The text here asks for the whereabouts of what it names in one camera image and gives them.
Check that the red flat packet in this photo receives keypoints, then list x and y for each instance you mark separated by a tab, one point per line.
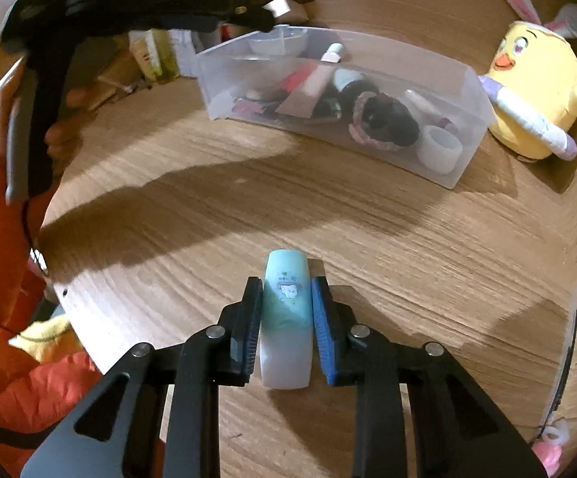
293	82

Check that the yellow cloth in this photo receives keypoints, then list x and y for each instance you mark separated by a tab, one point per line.
44	341

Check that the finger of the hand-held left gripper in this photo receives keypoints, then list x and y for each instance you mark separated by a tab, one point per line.
278	6
253	20

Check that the yellow chick plush toy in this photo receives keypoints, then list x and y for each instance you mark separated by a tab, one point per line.
537	84

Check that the yellow spray bottle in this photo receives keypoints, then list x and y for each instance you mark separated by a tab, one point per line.
164	59

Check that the light blue printed tube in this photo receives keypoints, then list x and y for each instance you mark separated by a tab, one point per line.
288	308

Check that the small dark blue box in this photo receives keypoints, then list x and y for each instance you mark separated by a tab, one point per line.
256	109

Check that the person's left hand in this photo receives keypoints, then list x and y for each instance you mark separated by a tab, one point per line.
64	139

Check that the white tube with red end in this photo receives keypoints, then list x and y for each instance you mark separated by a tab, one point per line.
428	107

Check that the clear plastic storage bin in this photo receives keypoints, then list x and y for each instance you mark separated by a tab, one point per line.
318	129

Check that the pink cosmetic tube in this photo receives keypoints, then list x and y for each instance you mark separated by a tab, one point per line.
316	79

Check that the black and purple spray bottle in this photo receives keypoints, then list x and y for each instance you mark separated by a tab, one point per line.
395	122

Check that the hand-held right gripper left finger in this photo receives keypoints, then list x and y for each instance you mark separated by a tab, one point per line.
249	338

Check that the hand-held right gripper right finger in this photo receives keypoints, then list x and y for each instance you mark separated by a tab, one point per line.
322	338

